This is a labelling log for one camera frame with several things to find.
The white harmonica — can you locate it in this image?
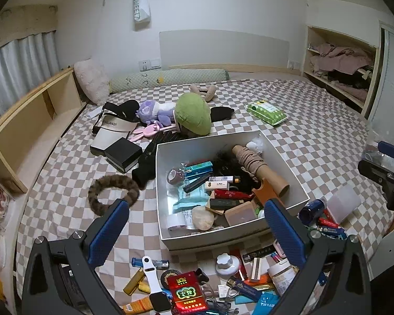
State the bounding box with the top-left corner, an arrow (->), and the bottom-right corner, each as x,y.
251,257 -> 263,283

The wooden bedside shelf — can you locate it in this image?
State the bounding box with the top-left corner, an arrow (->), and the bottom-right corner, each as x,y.
0,67 -> 88,194

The brown fur headband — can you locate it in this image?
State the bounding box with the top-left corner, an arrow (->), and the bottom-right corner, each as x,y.
88,175 -> 141,216

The purple tape roll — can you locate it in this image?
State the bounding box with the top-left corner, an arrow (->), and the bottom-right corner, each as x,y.
166,167 -> 186,186

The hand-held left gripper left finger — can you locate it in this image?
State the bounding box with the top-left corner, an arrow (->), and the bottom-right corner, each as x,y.
21,198 -> 130,315

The flat red box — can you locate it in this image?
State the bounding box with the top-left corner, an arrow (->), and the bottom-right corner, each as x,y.
214,188 -> 255,201

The pink rabbit hair clip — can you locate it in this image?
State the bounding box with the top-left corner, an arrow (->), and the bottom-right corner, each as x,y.
131,121 -> 178,142

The blue tissue packet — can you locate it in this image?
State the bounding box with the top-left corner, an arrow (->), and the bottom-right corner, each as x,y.
251,292 -> 282,315

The green wet wipes pack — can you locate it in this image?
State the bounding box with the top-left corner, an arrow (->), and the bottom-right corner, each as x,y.
245,100 -> 288,127

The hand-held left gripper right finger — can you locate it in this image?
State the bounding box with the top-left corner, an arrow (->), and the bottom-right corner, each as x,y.
263,198 -> 373,315

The white sun visor cap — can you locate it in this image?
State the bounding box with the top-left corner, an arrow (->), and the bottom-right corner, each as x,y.
91,100 -> 140,157

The clear plastic packet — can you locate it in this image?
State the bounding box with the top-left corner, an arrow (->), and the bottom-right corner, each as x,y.
364,150 -> 394,170

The black hair wig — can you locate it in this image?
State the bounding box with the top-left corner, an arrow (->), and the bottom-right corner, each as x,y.
213,149 -> 254,194

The black knit cloth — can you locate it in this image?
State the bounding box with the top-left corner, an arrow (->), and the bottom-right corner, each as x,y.
131,131 -> 184,190

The black gift box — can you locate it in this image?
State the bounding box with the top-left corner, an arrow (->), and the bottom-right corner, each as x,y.
104,137 -> 143,173

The checkered bed sheet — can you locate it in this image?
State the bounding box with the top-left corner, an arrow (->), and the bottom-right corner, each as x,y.
15,79 -> 394,315

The blue clear lighter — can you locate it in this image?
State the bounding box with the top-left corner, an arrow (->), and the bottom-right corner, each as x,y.
132,258 -> 170,269

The pink fluffy pillow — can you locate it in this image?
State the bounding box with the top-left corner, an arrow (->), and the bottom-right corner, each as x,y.
74,59 -> 111,106

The dark teal pen box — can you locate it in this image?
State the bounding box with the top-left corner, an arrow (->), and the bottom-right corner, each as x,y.
183,180 -> 206,194

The flat black box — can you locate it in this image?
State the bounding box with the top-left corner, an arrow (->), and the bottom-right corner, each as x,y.
209,198 -> 247,211

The white cotton ball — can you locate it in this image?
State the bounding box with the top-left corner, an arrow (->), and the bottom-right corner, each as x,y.
246,137 -> 267,155

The orange cream tube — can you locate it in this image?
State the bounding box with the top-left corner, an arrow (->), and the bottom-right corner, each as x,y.
122,295 -> 155,314

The blue patterned packet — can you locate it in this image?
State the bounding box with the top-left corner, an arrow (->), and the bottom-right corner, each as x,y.
310,226 -> 347,240

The white hanging bag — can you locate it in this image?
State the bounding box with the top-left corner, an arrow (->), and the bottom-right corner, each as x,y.
132,0 -> 151,32

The white tape roll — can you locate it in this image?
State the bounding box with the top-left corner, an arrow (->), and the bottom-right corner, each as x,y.
166,213 -> 188,231

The green bolster pillow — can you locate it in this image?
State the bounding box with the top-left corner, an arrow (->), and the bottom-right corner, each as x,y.
109,69 -> 231,94

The black lighter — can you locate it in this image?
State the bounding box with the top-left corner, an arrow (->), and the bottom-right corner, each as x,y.
242,246 -> 277,263

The beige round sponge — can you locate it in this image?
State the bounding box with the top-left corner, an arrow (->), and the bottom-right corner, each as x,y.
192,206 -> 216,230

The cardboard tube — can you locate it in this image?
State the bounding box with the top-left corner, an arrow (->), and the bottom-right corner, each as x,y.
233,144 -> 290,198

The grey storage box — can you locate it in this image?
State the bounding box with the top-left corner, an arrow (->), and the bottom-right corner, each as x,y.
155,130 -> 311,251

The white wall socket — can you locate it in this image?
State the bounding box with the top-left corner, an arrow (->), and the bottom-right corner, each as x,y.
138,59 -> 162,71

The gold bar lighter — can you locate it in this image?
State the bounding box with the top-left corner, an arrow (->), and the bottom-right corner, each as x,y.
123,267 -> 146,296

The orange wooden bracket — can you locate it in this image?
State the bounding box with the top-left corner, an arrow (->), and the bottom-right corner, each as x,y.
251,177 -> 277,207

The translucent plastic box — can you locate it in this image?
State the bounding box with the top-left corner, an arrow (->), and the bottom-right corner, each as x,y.
326,183 -> 362,224

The beige cord bundle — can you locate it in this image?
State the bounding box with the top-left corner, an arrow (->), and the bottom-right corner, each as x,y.
238,147 -> 270,178

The red cigarette pack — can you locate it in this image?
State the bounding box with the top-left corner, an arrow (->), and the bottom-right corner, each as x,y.
166,270 -> 209,315

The white cigarette box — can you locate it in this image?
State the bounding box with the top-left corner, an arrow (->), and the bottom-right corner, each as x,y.
205,176 -> 231,191

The black round tin gold print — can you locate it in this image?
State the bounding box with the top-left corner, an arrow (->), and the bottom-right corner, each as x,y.
161,269 -> 182,287

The pile of clothes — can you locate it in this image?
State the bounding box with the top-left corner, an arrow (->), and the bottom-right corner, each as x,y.
310,42 -> 376,102

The purple plush toy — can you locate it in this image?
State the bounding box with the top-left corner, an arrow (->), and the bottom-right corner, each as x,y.
136,100 -> 178,127

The grey curtain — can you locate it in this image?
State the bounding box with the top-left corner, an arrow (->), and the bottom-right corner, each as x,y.
0,32 -> 60,122

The navy blue cup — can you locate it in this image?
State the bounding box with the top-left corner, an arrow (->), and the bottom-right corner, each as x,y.
298,198 -> 328,225

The wooden wardrobe shelf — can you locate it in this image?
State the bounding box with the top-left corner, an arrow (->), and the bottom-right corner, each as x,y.
301,25 -> 381,119

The white smart watch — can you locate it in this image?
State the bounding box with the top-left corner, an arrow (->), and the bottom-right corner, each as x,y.
141,255 -> 173,313

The white scalloped lid jar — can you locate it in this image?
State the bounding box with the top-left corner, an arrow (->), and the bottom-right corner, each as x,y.
215,253 -> 242,281

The brown plush antler headband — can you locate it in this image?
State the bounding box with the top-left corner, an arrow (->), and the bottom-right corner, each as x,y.
189,84 -> 217,102

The small black cloth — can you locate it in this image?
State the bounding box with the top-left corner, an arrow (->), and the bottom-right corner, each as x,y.
210,106 -> 236,122

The white pill bottle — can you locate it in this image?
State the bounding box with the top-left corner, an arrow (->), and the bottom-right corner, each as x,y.
268,260 -> 300,296

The green plush toy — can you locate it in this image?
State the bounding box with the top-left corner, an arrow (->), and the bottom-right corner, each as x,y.
175,92 -> 212,137

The teal wipes packet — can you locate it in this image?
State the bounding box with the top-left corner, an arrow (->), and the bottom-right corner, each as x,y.
173,183 -> 211,214

